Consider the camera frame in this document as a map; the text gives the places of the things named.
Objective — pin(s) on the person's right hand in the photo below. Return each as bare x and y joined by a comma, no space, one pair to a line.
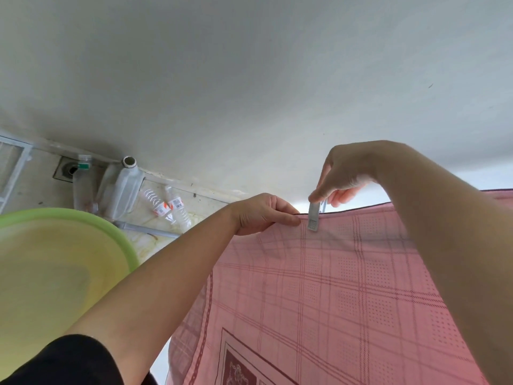
348,164

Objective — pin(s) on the person's left hand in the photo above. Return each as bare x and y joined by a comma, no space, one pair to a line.
256,214

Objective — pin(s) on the person's left thumb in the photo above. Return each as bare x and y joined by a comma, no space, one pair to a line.
282,220

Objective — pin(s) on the person's right thumb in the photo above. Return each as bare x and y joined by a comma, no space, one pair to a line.
344,196

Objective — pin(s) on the grey plastic clothespin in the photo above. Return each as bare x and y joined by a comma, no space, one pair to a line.
313,220

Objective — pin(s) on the pink plaid cloth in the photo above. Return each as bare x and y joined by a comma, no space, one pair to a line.
340,300

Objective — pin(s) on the person's right forearm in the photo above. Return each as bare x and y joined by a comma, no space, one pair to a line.
453,244

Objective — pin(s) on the person's left forearm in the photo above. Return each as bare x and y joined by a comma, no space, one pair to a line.
160,284

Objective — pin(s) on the crushed clear water bottle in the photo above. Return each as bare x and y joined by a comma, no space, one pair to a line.
158,205
178,208

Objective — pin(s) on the grey pipe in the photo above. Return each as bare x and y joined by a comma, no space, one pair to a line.
148,230

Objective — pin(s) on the white plastic jug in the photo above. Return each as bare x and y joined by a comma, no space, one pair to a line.
122,192

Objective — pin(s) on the clear bottle with green label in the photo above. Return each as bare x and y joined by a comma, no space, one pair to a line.
83,188

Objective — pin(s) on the metal floor drain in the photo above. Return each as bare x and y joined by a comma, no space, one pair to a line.
66,169

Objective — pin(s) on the green plastic basin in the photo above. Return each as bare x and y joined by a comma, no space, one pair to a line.
56,276

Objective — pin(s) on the black sleeve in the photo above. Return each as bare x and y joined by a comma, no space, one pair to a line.
60,362

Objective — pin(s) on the white metal frame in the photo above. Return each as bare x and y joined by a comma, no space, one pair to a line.
18,156

